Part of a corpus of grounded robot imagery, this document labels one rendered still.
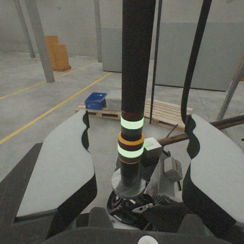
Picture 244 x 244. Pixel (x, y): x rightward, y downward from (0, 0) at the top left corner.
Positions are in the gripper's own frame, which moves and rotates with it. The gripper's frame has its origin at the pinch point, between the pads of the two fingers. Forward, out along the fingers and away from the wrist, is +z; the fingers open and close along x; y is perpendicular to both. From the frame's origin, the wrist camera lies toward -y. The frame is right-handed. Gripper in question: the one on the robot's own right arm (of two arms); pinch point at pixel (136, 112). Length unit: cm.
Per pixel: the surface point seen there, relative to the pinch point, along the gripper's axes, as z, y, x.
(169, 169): 38, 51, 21
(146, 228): 10.4, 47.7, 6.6
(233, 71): 491, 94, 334
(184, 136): 12.4, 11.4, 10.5
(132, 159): 5.7, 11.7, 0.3
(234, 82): 119, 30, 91
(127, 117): 6.4, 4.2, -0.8
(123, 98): 6.9, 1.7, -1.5
